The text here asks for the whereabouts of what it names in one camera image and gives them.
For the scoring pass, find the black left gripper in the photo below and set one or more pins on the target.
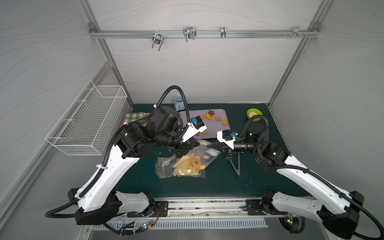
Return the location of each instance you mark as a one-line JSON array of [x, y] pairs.
[[186, 144]]

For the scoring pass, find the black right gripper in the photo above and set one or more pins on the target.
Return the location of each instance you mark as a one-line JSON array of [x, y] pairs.
[[228, 148]]

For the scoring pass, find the lavender plastic tray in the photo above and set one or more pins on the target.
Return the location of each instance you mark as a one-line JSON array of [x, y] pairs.
[[213, 126]]

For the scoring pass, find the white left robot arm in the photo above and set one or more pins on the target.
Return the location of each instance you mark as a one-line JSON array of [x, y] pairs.
[[163, 127]]

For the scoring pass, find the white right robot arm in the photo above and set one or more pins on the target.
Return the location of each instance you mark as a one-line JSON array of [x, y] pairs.
[[337, 209]]

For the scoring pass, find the clear zip bag with duck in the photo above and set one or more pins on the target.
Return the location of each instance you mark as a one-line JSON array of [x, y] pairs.
[[167, 167]]

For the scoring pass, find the light blue ceramic mug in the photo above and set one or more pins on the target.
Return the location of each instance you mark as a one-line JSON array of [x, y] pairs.
[[179, 103]]

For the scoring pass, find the green plastic bowl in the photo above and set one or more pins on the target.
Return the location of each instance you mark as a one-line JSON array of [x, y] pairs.
[[253, 110]]

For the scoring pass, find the green checkered cloth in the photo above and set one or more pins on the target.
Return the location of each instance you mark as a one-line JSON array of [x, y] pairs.
[[135, 117]]

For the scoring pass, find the white vent strip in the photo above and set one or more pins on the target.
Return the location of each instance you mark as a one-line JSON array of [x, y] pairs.
[[189, 224]]

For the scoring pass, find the metal hook clamp left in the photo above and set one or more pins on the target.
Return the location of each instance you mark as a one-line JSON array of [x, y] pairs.
[[157, 39]]

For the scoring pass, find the metal hook clamp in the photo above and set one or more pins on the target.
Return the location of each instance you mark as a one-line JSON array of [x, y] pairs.
[[189, 33], [157, 39], [296, 34]]

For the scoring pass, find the metal hook clamp middle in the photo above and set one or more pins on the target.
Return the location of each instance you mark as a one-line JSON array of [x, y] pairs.
[[189, 33]]

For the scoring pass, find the metal hook small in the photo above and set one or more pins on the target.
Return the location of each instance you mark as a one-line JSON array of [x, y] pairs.
[[223, 32]]

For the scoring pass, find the metal hook clamp right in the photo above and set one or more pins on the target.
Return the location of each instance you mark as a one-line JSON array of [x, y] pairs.
[[296, 34]]

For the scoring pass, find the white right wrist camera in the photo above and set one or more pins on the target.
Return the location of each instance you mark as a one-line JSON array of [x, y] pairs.
[[227, 137]]

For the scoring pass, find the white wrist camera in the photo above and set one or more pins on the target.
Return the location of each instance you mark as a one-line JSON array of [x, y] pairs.
[[227, 137], [196, 125]]

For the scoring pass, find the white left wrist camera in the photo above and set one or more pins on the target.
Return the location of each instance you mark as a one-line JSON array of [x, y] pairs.
[[196, 125]]

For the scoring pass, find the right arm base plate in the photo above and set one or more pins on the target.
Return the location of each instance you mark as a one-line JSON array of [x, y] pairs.
[[256, 207]]

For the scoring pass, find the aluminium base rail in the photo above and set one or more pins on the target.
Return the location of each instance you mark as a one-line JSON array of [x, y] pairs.
[[207, 207]]

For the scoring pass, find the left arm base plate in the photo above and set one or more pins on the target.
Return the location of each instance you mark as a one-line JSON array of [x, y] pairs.
[[155, 209]]

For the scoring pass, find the white wire basket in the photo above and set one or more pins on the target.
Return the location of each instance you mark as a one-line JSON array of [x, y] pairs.
[[85, 127]]

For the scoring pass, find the aluminium top rail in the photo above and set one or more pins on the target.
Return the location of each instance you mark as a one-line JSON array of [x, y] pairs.
[[201, 34]]

